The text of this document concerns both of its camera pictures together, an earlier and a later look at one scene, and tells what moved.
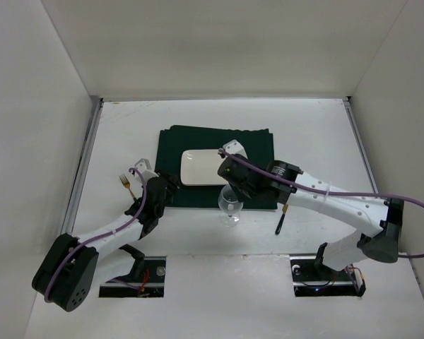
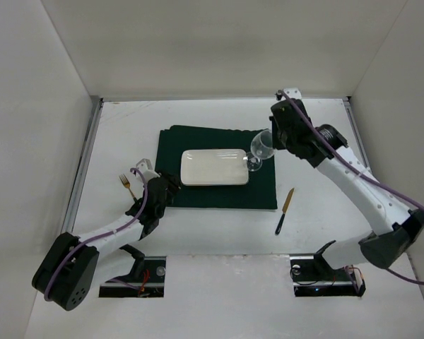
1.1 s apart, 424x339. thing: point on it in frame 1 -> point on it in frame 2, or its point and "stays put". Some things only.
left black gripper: x=166 y=181 stays put
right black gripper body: x=231 y=171 -> x=279 y=132
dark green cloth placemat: x=173 y=140 stays put
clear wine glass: x=230 y=204 -> x=262 y=147
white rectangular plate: x=200 y=167 stays put
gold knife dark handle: x=280 y=222 stays put
